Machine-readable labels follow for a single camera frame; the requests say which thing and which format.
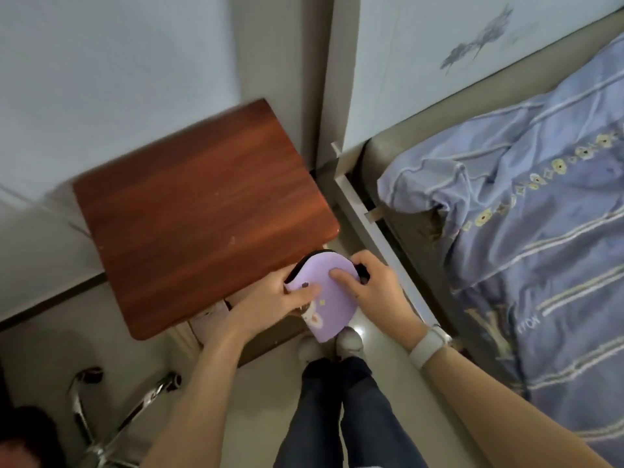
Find white wristwatch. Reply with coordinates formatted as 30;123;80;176
409;324;453;370

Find blue striped bedsheet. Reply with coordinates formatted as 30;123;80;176
378;42;624;438

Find person's right forearm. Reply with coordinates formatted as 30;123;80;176
423;345;616;468

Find brown wooden nightstand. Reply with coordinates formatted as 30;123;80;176
72;98;341;368

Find purple zip pouch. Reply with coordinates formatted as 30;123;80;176
284;249;370;344

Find chrome office chair base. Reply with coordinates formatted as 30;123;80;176
68;366;183;468

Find person's right white shoe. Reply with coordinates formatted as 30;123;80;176
335;324;366;361

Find person's left forearm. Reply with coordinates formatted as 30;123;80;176
140;314;254;468

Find person's left hand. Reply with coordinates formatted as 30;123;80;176
228;272;322;335

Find person's white shoe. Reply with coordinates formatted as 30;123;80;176
298;334;323;364
335;324;366;361

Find person's right hand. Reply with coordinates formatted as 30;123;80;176
329;250;430;345

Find person's left white shoe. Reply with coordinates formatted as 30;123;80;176
298;334;323;364

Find person's legs in jeans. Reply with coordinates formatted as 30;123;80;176
273;357;429;468

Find grey bed frame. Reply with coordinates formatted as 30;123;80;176
331;5;624;376

